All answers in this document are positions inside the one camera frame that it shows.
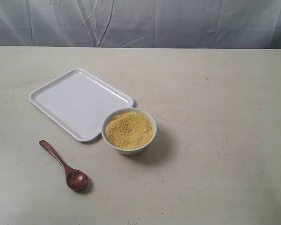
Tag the brown wooden spoon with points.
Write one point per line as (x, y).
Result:
(75, 179)

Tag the yellow millet grains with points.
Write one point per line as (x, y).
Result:
(129, 130)

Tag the white ceramic bowl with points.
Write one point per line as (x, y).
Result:
(129, 151)

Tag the white rectangular plastic tray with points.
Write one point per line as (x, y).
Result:
(79, 102)

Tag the grey wrinkled backdrop curtain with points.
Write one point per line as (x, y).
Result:
(142, 23)

